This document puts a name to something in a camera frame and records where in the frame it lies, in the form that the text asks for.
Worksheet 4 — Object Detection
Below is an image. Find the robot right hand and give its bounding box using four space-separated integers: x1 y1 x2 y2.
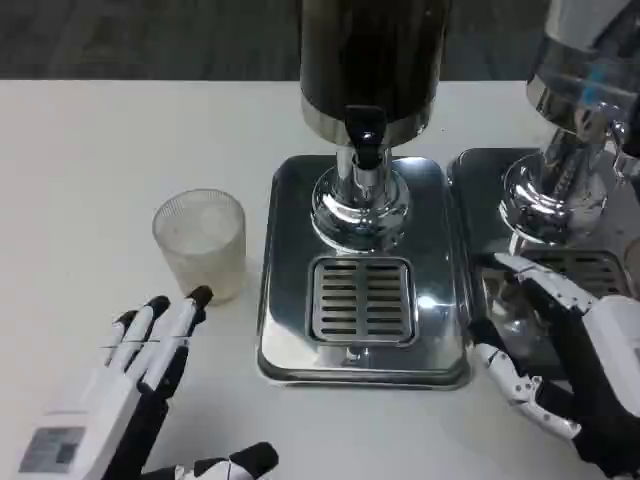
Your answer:
472 252 640 480

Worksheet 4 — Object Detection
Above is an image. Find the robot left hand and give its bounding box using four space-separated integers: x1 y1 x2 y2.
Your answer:
14 284 280 480

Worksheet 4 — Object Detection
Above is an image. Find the clear ribbed glass cup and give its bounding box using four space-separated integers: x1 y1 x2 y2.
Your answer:
152 188 248 305

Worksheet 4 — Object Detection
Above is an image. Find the steel drip tray base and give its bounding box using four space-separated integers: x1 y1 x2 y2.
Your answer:
446 146 640 381
256 153 475 391

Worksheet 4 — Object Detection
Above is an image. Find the clear tank drink dispenser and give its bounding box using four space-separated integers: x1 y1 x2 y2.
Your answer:
499 0 640 246

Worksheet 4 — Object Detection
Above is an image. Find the black tap lever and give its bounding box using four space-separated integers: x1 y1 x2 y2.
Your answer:
344 105 389 169

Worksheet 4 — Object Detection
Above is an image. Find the dark tank drink dispenser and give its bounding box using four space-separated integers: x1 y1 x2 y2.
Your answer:
298 0 454 251

